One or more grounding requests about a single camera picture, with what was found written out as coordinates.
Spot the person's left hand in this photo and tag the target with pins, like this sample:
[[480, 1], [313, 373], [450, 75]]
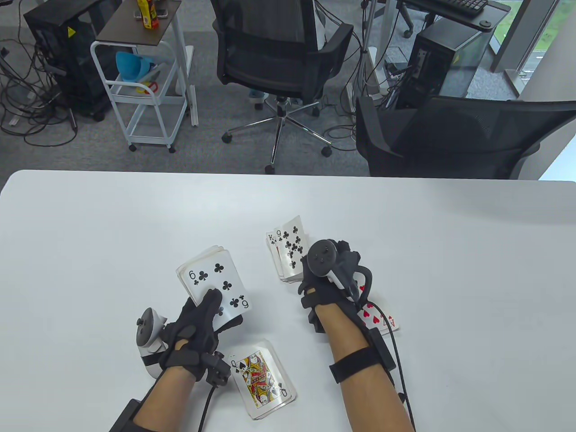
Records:
[[191, 337]]

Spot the person's right hand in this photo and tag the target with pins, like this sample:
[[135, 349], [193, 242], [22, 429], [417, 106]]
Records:
[[319, 292]]

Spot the black clubs playing card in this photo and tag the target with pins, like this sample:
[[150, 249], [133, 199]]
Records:
[[216, 279], [292, 243]]

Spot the face clubs playing card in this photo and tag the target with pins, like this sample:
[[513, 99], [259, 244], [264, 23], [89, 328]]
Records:
[[272, 249]]

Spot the pile of hearts cards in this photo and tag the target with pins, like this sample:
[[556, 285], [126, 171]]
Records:
[[378, 317]]

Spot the deck of playing cards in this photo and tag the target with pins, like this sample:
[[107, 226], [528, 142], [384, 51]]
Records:
[[198, 254]]

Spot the pile of spades cards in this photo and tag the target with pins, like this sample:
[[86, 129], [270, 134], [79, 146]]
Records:
[[263, 382]]

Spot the person's right forearm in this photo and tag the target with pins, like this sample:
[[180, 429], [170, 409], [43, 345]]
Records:
[[360, 396]]

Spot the black forearm sensor box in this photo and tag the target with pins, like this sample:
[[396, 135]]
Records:
[[382, 348], [123, 416]]

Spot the person's left forearm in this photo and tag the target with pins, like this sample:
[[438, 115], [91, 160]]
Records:
[[164, 402]]

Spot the grey white handheld controller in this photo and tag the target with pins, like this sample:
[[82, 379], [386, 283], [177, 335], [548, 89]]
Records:
[[148, 330], [326, 261]]

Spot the black elastic armband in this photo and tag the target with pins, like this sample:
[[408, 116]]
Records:
[[355, 364]]

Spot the black mesh office chair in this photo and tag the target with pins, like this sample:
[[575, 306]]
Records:
[[450, 144]]

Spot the black chair with chrome base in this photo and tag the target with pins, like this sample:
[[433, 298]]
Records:
[[274, 67]]

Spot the white power strip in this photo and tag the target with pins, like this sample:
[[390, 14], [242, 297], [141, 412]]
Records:
[[398, 75]]

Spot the white metal stand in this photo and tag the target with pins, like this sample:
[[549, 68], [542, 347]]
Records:
[[372, 63]]

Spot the white rolling cart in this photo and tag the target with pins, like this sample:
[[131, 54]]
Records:
[[148, 100]]

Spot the red yellow plastic toy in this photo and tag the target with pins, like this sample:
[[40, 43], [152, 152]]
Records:
[[148, 87]]

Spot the black computer tower glass panel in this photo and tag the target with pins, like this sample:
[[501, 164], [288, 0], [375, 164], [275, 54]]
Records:
[[436, 58]]

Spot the black chair leg with castor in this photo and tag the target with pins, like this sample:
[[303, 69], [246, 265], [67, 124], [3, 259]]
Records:
[[407, 33]]

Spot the blue plastic funnel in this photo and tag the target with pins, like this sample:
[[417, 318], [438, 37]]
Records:
[[130, 67]]

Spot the black computer tower yellow sticker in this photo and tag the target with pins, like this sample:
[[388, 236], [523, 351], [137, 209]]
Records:
[[67, 67]]

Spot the white side table brown top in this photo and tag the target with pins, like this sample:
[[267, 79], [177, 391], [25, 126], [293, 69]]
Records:
[[135, 31]]

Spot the black keyboard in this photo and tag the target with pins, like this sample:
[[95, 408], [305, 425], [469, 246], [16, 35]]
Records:
[[454, 4]]

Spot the orange red bottle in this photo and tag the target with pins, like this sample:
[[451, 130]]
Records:
[[154, 18]]

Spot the yellow bottle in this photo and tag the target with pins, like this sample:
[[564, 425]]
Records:
[[145, 13]]

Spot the dark grey desk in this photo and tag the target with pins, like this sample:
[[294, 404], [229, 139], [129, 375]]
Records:
[[492, 11]]

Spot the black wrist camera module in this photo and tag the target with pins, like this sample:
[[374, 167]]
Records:
[[216, 370], [316, 320]]

